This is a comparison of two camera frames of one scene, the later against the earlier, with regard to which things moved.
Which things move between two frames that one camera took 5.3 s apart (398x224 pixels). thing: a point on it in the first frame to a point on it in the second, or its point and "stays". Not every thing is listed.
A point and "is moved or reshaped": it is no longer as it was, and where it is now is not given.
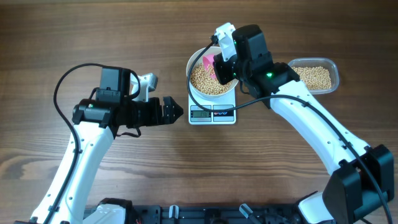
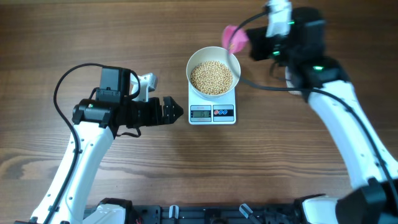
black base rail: [169, 214] stays
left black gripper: [155, 119] stays
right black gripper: [222, 76] to [259, 42]
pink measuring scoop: [208, 65] is moved or reshaped
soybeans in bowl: [202, 79] stays
